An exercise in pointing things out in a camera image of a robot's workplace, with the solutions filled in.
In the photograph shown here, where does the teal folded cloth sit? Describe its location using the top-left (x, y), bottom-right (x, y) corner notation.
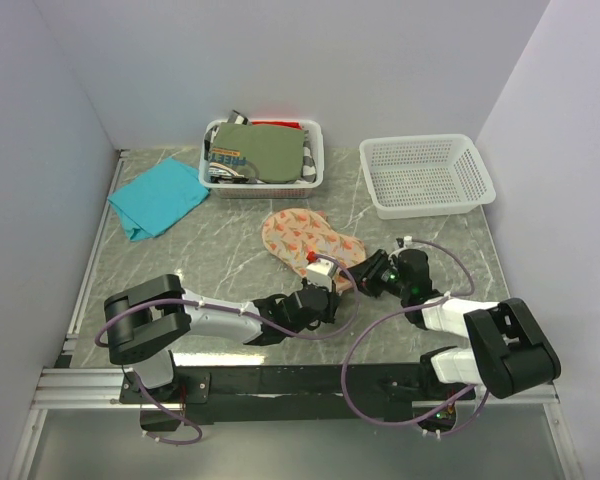
top-left (108, 157), bottom-right (209, 242)

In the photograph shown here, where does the floral pink bra laundry bag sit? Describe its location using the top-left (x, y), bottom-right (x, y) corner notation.
top-left (262, 208), bottom-right (367, 278)

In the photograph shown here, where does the white empty mesh basket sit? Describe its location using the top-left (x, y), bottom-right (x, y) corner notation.
top-left (359, 134), bottom-right (496, 220)

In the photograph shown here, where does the aluminium rail frame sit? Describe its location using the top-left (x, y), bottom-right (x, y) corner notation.
top-left (4, 147), bottom-right (581, 480)

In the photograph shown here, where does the green printed t-shirt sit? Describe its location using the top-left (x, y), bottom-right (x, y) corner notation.
top-left (207, 123), bottom-right (305, 184)

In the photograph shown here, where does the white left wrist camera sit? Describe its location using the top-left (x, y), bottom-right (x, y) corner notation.
top-left (305, 251), bottom-right (338, 292)

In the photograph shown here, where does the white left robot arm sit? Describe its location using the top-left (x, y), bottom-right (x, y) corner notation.
top-left (96, 274), bottom-right (340, 402)

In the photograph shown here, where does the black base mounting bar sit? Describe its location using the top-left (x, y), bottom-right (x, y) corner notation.
top-left (118, 362), bottom-right (477, 432)

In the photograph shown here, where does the black grey striped garment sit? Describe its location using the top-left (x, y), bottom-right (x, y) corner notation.
top-left (203, 111), bottom-right (316, 184)

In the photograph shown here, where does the white clothes basket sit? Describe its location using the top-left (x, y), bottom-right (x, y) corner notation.
top-left (198, 118), bottom-right (325, 199)

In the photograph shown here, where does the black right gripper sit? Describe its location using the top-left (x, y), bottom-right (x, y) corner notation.
top-left (339, 249), bottom-right (410, 300)

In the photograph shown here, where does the red garment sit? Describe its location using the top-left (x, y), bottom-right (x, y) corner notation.
top-left (251, 120), bottom-right (303, 130)

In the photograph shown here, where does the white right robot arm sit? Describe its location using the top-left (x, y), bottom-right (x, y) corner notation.
top-left (349, 249), bottom-right (562, 399)

